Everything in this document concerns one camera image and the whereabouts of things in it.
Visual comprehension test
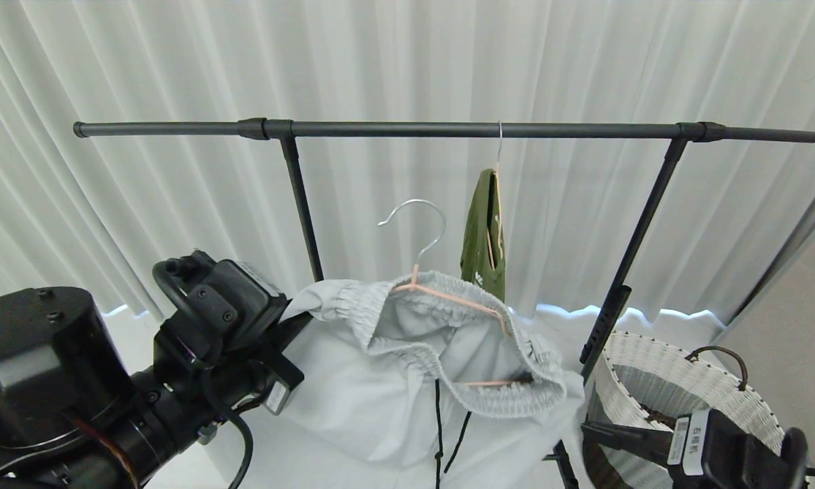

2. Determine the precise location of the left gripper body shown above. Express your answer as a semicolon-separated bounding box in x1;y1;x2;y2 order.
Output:
130;340;306;463

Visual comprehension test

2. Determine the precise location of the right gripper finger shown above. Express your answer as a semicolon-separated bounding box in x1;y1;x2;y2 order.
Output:
580;421;674;467

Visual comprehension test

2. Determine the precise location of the pale grey garment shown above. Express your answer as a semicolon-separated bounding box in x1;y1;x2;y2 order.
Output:
204;270;589;489

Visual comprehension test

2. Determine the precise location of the green long-sleeved shirt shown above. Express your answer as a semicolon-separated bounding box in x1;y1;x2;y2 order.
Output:
460;168;507;304

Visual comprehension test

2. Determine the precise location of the pink clothes hanger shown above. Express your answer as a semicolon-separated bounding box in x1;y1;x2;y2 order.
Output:
378;198;535;388
486;123;505;271

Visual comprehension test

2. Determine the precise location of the white laundry basket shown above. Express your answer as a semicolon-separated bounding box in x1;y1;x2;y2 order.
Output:
581;330;786;489

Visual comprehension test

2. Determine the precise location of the black clothes rack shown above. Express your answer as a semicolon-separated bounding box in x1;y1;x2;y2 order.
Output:
73;119;815;489

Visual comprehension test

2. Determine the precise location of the white curtain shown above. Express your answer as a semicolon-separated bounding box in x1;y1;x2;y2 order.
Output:
0;0;815;327

